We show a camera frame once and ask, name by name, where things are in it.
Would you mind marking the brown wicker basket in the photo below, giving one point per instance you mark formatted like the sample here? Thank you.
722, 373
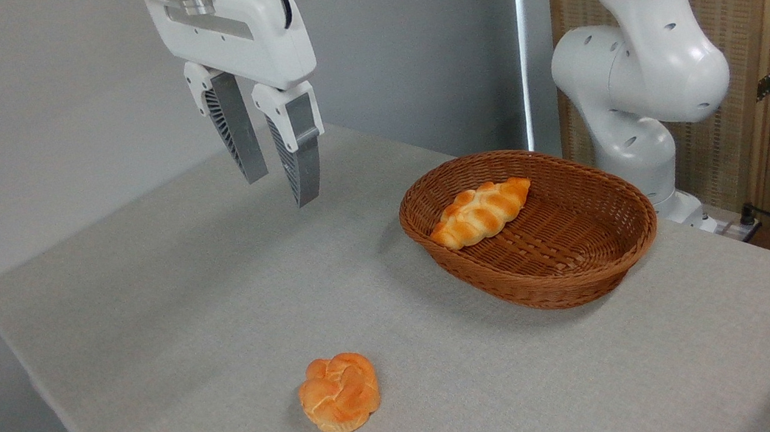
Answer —
568, 251

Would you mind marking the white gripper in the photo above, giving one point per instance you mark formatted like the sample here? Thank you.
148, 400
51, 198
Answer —
235, 38

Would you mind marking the round braided bread roll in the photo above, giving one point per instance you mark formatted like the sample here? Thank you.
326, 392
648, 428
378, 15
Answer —
340, 393

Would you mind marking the white vertical pole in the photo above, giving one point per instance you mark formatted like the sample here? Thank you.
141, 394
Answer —
523, 41

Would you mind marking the long braided bread loaf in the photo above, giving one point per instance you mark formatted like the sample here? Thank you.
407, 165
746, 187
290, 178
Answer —
480, 212

